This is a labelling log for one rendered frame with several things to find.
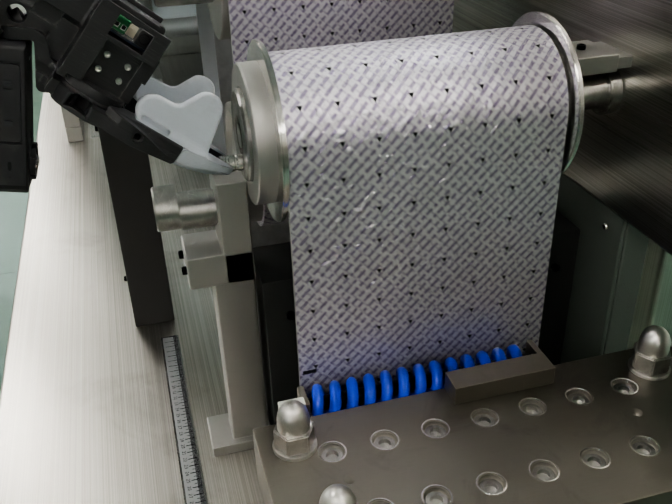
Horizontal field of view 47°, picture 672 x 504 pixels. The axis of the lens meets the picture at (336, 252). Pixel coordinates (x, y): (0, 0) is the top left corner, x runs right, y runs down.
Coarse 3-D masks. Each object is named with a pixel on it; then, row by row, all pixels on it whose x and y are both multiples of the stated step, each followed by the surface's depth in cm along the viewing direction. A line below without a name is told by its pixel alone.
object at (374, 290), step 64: (512, 192) 65; (320, 256) 63; (384, 256) 65; (448, 256) 67; (512, 256) 68; (320, 320) 66; (384, 320) 68; (448, 320) 70; (512, 320) 72; (320, 384) 70
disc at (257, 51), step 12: (252, 48) 62; (264, 48) 58; (252, 60) 63; (264, 60) 58; (264, 72) 58; (276, 84) 57; (276, 96) 56; (276, 108) 56; (276, 120) 56; (276, 132) 57; (288, 168) 57; (288, 180) 58; (288, 192) 59; (276, 204) 63; (288, 204) 60; (276, 216) 64
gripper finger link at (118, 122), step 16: (80, 96) 55; (96, 112) 53; (112, 112) 54; (128, 112) 56; (112, 128) 54; (128, 128) 54; (144, 128) 56; (128, 144) 55; (144, 144) 55; (160, 144) 57; (176, 144) 57
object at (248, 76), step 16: (240, 64) 60; (256, 64) 60; (240, 80) 60; (256, 80) 58; (256, 96) 58; (256, 112) 57; (256, 128) 57; (272, 128) 58; (256, 144) 58; (272, 144) 58; (256, 160) 59; (272, 160) 58; (256, 176) 60; (272, 176) 59; (256, 192) 61; (272, 192) 61
